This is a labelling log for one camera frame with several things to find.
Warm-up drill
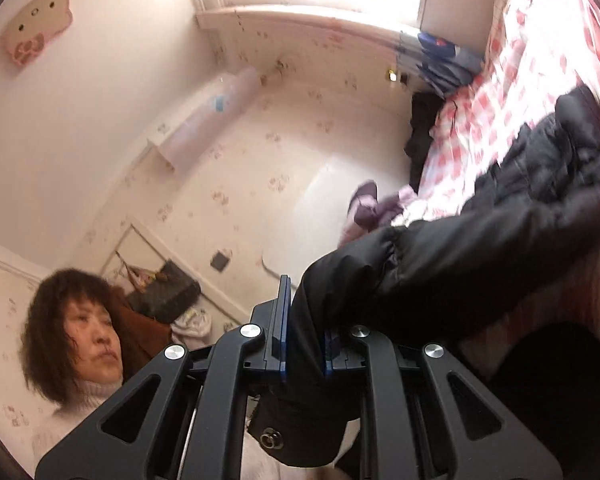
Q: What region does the black puffer jacket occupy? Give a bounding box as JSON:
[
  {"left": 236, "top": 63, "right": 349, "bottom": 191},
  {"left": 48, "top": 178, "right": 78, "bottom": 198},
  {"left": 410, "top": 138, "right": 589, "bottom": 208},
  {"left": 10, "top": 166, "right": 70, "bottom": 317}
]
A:
[{"left": 248, "top": 86, "right": 600, "bottom": 467}]

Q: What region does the black clothes pile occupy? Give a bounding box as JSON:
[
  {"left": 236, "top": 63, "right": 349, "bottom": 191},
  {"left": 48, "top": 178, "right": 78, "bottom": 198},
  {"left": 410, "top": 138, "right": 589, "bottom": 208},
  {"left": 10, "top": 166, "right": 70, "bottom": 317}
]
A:
[{"left": 404, "top": 92, "right": 444, "bottom": 192}]

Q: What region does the dark patterned handbag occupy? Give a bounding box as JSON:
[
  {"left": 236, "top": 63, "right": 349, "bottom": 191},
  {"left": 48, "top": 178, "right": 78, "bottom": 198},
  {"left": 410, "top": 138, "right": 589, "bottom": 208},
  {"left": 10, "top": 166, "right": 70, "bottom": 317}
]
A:
[{"left": 126, "top": 260, "right": 201, "bottom": 324}]

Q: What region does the person with brown hair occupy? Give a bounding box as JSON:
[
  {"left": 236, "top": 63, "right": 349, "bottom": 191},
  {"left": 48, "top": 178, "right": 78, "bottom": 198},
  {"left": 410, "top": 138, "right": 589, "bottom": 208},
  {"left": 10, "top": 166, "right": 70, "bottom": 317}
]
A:
[{"left": 19, "top": 268, "right": 301, "bottom": 480}]

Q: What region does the blue patterned curtain left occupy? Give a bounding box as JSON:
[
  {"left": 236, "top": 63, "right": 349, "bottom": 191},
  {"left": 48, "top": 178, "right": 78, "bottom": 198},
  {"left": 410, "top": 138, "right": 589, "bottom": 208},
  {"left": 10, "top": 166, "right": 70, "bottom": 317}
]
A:
[{"left": 396, "top": 32, "right": 483, "bottom": 98}]

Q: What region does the red white checkered bed cover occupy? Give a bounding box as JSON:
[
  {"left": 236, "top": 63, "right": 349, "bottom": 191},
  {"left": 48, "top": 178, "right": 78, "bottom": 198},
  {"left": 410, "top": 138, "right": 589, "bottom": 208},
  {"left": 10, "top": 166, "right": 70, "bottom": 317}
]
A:
[{"left": 393, "top": 0, "right": 600, "bottom": 226}]

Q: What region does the hello kitty wall decoration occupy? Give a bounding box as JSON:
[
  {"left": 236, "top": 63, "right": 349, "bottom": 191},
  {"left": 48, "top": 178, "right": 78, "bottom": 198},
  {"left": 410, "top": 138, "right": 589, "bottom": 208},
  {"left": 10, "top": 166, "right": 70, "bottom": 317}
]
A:
[{"left": 2, "top": 0, "right": 73, "bottom": 67}]

